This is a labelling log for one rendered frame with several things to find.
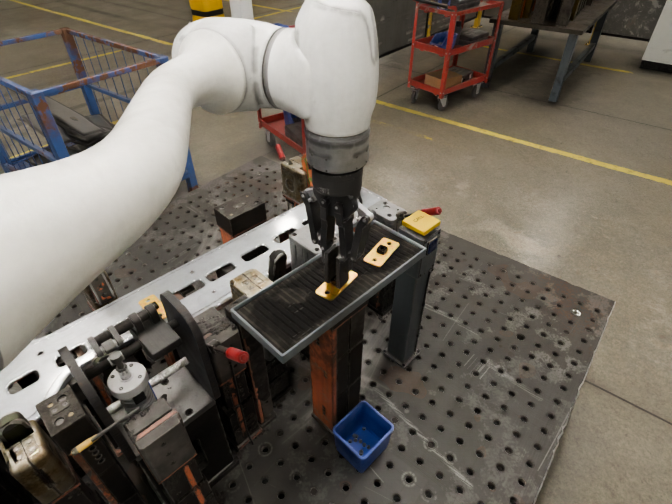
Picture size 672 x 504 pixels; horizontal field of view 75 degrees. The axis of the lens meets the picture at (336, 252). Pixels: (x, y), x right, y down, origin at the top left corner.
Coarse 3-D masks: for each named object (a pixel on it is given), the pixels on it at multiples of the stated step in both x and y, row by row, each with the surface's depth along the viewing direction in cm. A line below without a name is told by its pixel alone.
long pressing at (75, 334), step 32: (288, 224) 120; (224, 256) 109; (288, 256) 109; (160, 288) 101; (224, 288) 101; (96, 320) 93; (32, 352) 87; (0, 384) 81; (32, 384) 81; (64, 384) 82; (32, 416) 76
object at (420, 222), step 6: (414, 216) 95; (420, 216) 95; (426, 216) 95; (402, 222) 94; (408, 222) 93; (414, 222) 93; (420, 222) 93; (426, 222) 93; (432, 222) 93; (438, 222) 93; (414, 228) 92; (420, 228) 92; (426, 228) 92; (432, 228) 92
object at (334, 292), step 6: (354, 276) 80; (324, 282) 78; (330, 282) 78; (348, 282) 78; (318, 288) 77; (324, 288) 77; (330, 288) 77; (336, 288) 77; (342, 288) 77; (318, 294) 76; (324, 294) 76; (330, 294) 76; (336, 294) 76; (330, 300) 75
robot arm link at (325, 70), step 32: (320, 0) 48; (352, 0) 48; (288, 32) 53; (320, 32) 48; (352, 32) 48; (288, 64) 52; (320, 64) 50; (352, 64) 50; (288, 96) 54; (320, 96) 52; (352, 96) 52; (320, 128) 56; (352, 128) 56
